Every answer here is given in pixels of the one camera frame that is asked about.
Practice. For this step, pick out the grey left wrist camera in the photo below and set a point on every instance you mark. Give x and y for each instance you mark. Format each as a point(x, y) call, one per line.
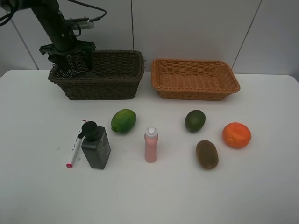
point(80, 24)

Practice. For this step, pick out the orange tangerine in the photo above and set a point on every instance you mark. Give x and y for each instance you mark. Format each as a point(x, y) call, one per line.
point(236, 135)

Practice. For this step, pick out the bright green lime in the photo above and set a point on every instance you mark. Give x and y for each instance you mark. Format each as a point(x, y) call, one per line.
point(123, 121)

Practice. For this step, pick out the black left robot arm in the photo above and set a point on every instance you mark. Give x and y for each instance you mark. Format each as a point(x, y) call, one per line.
point(46, 11)

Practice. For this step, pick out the dark green avocado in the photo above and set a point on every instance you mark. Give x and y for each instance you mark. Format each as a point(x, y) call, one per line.
point(195, 120)

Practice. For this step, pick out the pink bottle white cap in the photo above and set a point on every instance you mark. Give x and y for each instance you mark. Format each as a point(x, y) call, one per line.
point(151, 139)

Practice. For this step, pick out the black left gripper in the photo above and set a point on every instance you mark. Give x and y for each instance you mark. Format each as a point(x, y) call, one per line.
point(64, 45)

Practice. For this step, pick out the black pump bottle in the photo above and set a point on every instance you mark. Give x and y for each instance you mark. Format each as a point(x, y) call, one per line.
point(95, 145)

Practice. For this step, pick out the black whiteboard eraser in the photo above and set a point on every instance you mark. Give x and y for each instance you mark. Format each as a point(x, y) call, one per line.
point(76, 65)

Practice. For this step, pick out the brown kiwi fruit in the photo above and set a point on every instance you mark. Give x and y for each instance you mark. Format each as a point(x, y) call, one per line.
point(207, 154)

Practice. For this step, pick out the white marker pink cap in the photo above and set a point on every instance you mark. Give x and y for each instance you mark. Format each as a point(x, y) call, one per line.
point(75, 148)

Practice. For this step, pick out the dark brown wicker basket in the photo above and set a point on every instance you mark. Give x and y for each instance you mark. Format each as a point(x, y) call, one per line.
point(115, 75)

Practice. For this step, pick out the orange wicker basket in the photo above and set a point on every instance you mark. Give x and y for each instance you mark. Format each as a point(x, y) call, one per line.
point(193, 79)

